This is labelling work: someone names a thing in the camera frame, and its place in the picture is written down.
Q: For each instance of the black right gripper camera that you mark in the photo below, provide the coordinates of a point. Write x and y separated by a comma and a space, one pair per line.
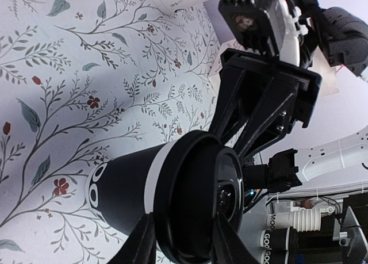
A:
270, 28

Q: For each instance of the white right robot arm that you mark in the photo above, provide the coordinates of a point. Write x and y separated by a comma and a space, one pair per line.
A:
335, 116

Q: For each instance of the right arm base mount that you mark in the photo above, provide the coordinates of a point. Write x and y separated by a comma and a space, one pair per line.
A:
278, 176

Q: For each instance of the spare cup stacks background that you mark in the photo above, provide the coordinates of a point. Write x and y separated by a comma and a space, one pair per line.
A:
317, 235

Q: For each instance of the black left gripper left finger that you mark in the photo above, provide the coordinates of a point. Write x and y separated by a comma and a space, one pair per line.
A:
140, 246

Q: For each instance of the single black paper cup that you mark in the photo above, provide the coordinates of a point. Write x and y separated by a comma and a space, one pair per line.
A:
122, 190

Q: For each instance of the single black cup lid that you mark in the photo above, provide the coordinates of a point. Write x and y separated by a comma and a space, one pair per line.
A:
200, 178

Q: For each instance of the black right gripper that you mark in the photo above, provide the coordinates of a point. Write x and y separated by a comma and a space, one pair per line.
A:
259, 93

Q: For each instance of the floral tablecloth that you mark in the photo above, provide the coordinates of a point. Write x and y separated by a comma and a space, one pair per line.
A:
83, 82

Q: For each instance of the paper takeout bag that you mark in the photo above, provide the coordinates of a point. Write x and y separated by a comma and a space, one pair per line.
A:
329, 84

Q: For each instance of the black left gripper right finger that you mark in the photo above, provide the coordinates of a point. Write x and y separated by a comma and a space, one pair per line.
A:
227, 247

